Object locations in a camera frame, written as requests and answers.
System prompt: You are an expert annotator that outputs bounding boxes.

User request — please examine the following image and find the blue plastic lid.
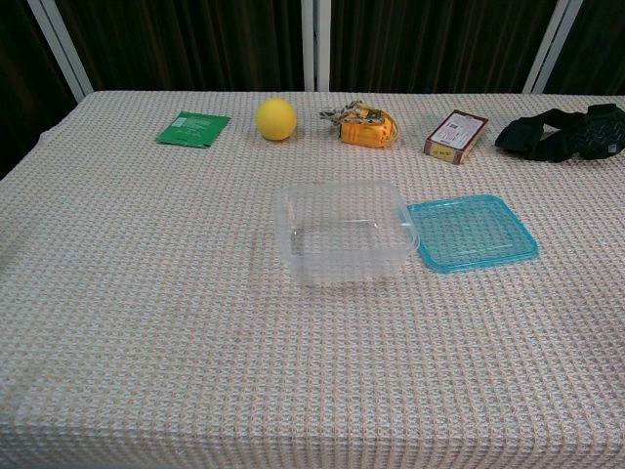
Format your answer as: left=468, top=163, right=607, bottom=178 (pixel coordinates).
left=405, top=193, right=540, bottom=275

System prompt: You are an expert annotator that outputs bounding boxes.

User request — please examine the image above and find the clear plastic container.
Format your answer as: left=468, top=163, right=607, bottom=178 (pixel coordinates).
left=273, top=179, right=422, bottom=288

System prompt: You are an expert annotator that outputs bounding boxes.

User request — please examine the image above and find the yellow ball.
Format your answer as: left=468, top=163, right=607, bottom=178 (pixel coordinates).
left=255, top=97, right=298, bottom=143

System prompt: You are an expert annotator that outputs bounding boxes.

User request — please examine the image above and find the green sachet packet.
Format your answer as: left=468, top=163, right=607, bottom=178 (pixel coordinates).
left=155, top=110, right=231, bottom=149

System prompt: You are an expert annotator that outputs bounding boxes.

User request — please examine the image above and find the small brown red carton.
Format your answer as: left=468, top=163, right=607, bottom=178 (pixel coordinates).
left=423, top=108, right=490, bottom=165

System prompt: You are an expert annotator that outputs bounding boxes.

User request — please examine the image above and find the pink waffle tablecloth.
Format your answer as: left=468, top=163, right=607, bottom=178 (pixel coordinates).
left=0, top=90, right=625, bottom=469

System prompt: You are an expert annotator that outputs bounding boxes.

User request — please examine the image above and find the dark pleated curtain panel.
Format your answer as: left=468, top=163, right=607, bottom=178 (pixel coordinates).
left=53, top=0, right=307, bottom=93
left=0, top=0, right=79, bottom=180
left=329, top=0, right=558, bottom=94
left=544, top=0, right=625, bottom=97

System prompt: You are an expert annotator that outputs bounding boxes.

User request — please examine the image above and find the black cloth bundle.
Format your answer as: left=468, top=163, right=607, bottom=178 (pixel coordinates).
left=494, top=103, right=625, bottom=163

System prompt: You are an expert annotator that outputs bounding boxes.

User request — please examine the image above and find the orange tape measure with strap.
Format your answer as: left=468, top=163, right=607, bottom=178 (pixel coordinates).
left=319, top=100, right=400, bottom=149

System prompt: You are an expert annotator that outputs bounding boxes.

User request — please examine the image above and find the white frame post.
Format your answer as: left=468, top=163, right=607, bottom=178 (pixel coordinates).
left=521, top=0, right=570, bottom=95
left=26, top=0, right=95, bottom=97
left=301, top=0, right=332, bottom=93

